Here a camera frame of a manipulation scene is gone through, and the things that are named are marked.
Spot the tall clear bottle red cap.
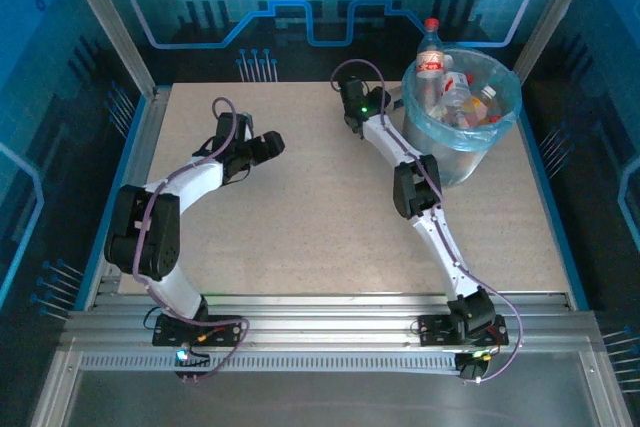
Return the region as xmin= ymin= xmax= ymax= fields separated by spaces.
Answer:
xmin=415 ymin=17 xmax=447 ymax=98

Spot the pink drink bottle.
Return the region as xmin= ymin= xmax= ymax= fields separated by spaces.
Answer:
xmin=462 ymin=85 xmax=500 ymax=123

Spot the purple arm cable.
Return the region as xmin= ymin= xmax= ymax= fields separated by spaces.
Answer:
xmin=329 ymin=59 xmax=524 ymax=385
xmin=132 ymin=96 xmax=250 ymax=385

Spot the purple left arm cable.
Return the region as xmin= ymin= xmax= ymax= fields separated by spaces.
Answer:
xmin=132 ymin=96 xmax=250 ymax=385

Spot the aluminium side rail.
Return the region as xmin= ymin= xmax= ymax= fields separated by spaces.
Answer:
xmin=82 ymin=86 xmax=172 ymax=301

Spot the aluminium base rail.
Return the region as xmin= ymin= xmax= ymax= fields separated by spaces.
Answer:
xmin=62 ymin=291 xmax=601 ymax=348

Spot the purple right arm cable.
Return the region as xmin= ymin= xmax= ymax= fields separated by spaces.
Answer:
xmin=329 ymin=59 xmax=524 ymax=385

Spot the grey slotted cable duct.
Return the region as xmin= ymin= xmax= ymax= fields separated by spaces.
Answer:
xmin=78 ymin=351 xmax=464 ymax=374

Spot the grey plastic waste bin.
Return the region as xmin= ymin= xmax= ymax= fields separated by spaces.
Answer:
xmin=401 ymin=48 xmax=524 ymax=190

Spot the blue side rail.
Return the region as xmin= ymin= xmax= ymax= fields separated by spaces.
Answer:
xmin=513 ymin=95 xmax=592 ymax=311

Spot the black controller box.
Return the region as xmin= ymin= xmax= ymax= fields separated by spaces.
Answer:
xmin=454 ymin=349 xmax=494 ymax=382

